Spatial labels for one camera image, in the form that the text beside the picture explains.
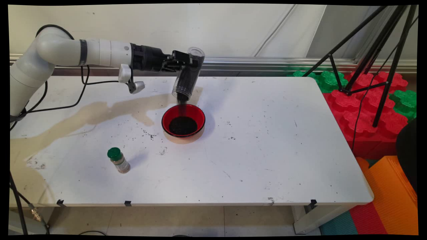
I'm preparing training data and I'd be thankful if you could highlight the aluminium wall rail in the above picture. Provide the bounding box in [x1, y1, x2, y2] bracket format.
[9, 53, 417, 77]

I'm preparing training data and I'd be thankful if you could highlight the black cable with metal connector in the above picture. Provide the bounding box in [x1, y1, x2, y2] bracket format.
[9, 171, 51, 235]

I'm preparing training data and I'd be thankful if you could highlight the spice jar with green cap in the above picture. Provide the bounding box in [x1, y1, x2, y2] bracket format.
[107, 147, 131, 174]

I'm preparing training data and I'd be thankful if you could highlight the red and black bowl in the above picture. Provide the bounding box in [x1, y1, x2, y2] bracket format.
[161, 104, 206, 139]

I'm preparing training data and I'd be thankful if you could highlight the white table leg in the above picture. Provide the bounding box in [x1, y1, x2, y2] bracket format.
[293, 204, 354, 235]
[9, 209, 50, 235]

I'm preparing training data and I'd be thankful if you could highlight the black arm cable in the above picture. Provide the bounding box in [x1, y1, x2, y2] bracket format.
[9, 24, 90, 131]

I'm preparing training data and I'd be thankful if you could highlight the green foam block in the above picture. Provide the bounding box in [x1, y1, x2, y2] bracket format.
[389, 89, 417, 122]
[289, 70, 349, 94]

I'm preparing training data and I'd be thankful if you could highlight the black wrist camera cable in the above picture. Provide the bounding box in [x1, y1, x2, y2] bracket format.
[80, 64, 120, 86]

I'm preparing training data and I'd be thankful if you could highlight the black tripod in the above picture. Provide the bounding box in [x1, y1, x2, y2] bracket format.
[302, 5, 418, 128]

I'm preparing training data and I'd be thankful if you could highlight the thin black tripod cable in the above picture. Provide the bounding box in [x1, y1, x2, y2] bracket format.
[351, 17, 418, 152]

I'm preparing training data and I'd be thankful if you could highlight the red foam block stack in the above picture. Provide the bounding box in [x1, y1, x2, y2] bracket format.
[322, 71, 409, 160]

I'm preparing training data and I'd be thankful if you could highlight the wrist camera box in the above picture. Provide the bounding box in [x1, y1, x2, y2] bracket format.
[118, 64, 145, 94]

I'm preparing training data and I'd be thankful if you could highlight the clear jar with black seeds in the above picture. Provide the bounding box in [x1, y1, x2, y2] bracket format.
[171, 47, 205, 101]

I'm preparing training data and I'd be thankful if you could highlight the black rounded object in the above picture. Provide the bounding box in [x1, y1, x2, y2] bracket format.
[396, 118, 418, 194]

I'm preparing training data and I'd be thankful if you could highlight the orange foam mat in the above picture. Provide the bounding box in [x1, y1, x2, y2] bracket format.
[355, 156, 418, 235]

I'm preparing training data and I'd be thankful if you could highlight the black seeds pile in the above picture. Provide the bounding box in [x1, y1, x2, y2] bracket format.
[168, 115, 198, 135]

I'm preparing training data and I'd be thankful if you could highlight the red foam mat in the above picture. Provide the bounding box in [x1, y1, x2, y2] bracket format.
[349, 202, 389, 235]

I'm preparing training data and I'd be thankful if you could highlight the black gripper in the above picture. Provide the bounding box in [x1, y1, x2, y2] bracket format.
[130, 43, 192, 73]

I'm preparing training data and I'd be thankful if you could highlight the teal foam mat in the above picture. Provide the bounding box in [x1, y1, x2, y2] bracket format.
[320, 210, 359, 236]

